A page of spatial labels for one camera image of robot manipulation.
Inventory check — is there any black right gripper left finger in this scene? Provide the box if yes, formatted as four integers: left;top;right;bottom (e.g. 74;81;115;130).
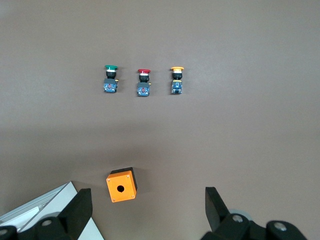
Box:
34;188;94;240

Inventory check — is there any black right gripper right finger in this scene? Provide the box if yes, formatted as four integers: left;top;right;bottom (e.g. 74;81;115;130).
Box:
199;186;253;240

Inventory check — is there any yellow mushroom push button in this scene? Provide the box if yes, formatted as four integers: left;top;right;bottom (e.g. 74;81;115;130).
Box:
170;65;185;95

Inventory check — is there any white drawer cabinet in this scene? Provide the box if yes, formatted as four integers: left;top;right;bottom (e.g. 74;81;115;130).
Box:
0;181;105;240

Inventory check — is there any green mushroom push button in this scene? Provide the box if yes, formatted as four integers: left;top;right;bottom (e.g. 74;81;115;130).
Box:
102;64;119;94

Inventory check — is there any red mushroom push button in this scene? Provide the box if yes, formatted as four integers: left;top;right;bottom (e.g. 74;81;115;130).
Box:
136;68;152;98

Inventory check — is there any orange button enclosure box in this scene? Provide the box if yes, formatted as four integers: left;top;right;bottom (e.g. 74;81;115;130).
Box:
105;166;138;204

